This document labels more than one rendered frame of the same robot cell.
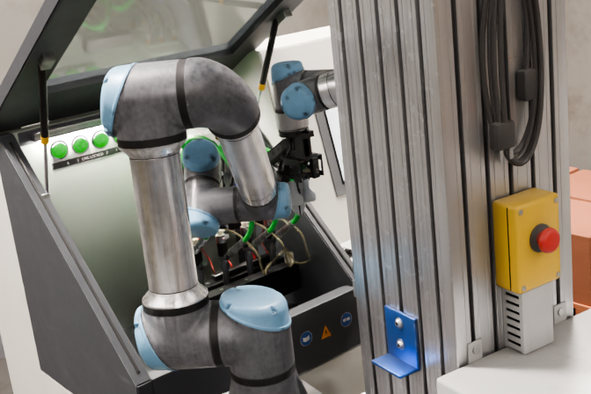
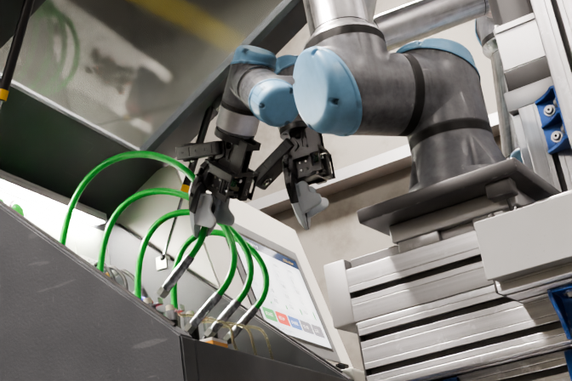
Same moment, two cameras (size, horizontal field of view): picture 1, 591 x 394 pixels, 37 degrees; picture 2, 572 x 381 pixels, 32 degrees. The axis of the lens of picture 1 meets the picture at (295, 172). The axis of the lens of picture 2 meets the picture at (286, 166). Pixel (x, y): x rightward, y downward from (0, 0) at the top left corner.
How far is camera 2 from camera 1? 163 cm
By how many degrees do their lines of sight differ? 48
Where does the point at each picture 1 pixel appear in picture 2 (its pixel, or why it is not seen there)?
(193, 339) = (392, 63)
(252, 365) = (462, 100)
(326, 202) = not seen: hidden behind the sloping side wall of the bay
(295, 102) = not seen: hidden behind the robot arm
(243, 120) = not seen: outside the picture
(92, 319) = (80, 287)
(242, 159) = not seen: outside the picture
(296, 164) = (314, 150)
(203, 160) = (265, 54)
